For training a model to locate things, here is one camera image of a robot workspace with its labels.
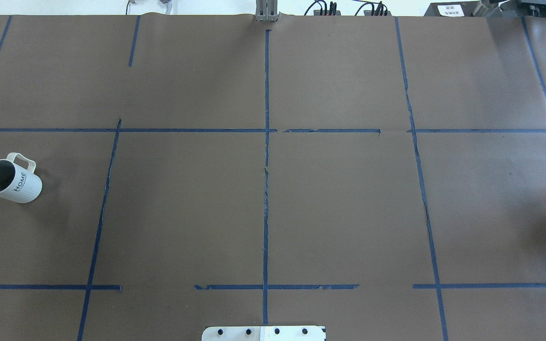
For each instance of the white ribbed cup with handle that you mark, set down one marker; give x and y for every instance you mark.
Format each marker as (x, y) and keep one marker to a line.
(18, 180)

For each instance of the white label sign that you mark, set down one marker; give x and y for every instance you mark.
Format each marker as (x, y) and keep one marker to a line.
(452, 10)

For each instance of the grey post foot bracket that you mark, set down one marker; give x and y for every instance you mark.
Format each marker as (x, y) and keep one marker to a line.
(266, 11)

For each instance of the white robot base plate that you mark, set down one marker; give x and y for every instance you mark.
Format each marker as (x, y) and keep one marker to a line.
(265, 333)

